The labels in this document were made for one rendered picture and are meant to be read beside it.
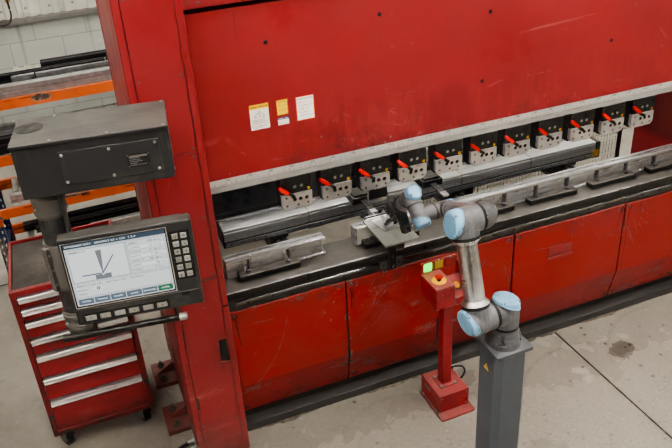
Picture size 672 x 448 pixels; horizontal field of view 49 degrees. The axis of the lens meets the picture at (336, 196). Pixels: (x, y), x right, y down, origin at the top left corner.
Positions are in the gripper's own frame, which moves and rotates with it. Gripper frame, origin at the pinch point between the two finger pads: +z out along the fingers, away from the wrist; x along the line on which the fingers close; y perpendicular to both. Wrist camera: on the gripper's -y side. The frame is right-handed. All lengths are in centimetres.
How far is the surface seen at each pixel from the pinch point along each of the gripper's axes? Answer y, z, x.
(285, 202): 26, -6, 47
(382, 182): 19.2, -9.5, -1.9
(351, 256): -4.5, 13.6, 19.5
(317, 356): -38, 53, 43
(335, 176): 27.9, -13.6, 21.6
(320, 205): 30.3, 28.4, 15.8
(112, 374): -4, 76, 136
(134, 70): 69, -74, 107
